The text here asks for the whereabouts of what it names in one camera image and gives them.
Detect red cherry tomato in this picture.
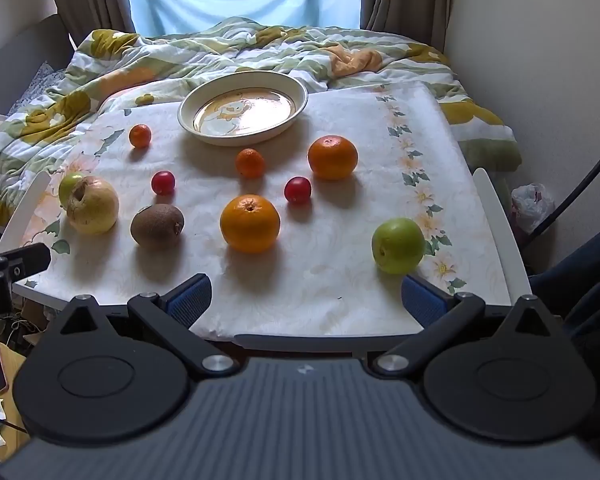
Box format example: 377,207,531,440
284,176,312,205
151,170,176,196

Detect large navel orange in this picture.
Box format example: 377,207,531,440
219,194,281,254

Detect green striped floral blanket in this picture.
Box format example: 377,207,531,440
0,16,523,231

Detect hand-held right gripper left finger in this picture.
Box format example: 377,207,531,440
49,274,240,381

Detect yellow wooden stool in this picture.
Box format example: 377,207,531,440
0,337,31,461

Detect brown kiwi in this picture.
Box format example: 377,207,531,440
130,204,185,248

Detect blue patterned pillow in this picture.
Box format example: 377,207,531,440
7,61,68,116

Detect white plastic bag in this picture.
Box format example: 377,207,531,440
510,182,556,233

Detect deep orange mandarin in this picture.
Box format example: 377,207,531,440
308,135,359,181

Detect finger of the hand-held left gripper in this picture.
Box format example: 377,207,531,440
0,242,52,282

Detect tangled cables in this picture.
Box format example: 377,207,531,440
0,305,56,346

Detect yellow pear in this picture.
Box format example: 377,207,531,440
66,176,120,236

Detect green apple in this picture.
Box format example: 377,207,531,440
371,217,426,275
58,172,88,209

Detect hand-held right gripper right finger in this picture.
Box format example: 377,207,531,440
372,274,564,380

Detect cream ceramic bowl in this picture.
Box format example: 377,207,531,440
177,71,309,147

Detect black cable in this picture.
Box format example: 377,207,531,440
525,132,600,251

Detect grey headboard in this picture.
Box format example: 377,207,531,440
0,12,73,111

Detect person's leg in dark pants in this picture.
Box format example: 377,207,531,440
530,220,600,351

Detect white floral tablecloth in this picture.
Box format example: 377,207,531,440
12,80,513,338

